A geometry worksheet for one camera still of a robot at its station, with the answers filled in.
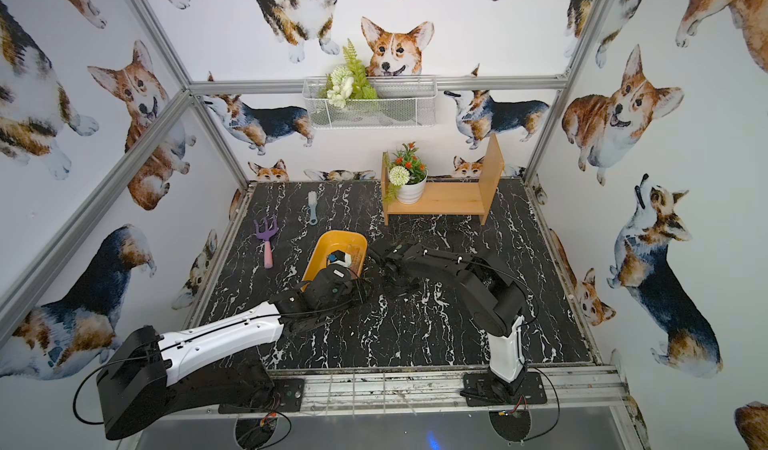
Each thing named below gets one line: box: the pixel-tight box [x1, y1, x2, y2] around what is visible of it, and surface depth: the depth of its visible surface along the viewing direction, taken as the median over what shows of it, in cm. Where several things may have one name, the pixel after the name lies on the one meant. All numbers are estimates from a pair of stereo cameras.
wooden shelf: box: [381, 133, 505, 226], surface depth 106 cm
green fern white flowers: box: [319, 38, 377, 109], surface depth 82 cm
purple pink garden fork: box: [253, 217, 278, 269], surface depth 108 cm
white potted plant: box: [384, 141, 428, 204], surface depth 97 cm
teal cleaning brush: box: [307, 190, 318, 226], surface depth 116 cm
